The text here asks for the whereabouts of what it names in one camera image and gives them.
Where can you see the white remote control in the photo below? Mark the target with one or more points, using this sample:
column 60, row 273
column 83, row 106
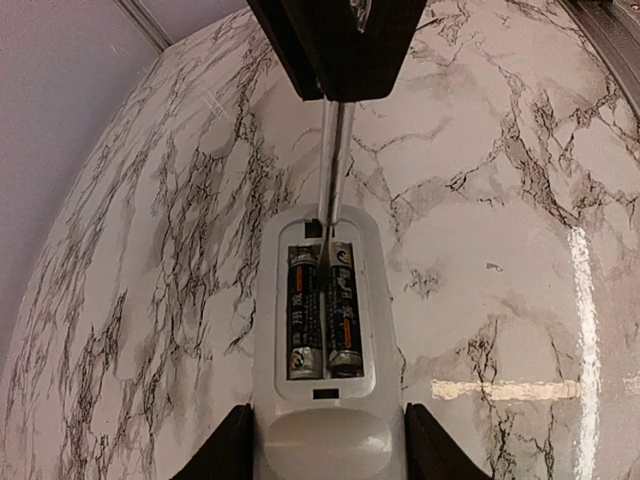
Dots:
column 331, row 428

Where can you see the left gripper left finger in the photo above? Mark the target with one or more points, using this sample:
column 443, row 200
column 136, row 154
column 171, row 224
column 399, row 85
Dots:
column 228, row 452

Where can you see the front aluminium rail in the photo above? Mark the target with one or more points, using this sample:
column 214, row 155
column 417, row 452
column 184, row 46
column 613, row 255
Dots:
column 612, row 27

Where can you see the right aluminium frame post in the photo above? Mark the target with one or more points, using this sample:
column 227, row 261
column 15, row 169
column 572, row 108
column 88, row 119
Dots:
column 146, row 24

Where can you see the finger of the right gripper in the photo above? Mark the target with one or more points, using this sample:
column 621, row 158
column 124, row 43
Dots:
column 288, row 26
column 352, row 63

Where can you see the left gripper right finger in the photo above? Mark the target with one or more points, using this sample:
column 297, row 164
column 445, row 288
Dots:
column 432, row 453

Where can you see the black AAA battery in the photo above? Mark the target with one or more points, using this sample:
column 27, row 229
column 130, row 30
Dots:
column 304, row 331
column 344, row 342

